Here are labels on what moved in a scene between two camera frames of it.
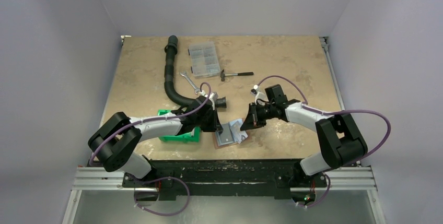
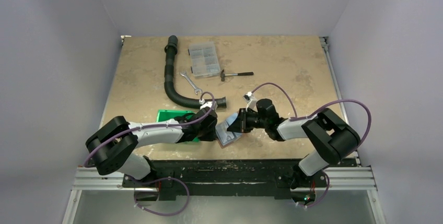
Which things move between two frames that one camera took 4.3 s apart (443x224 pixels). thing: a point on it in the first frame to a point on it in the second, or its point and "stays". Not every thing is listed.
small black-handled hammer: (222, 74) stays
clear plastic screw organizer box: (205, 60) stays
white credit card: (238, 135) to (232, 118)
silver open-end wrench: (197, 90) stays
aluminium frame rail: (339, 178) stays
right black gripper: (256, 114) to (244, 120)
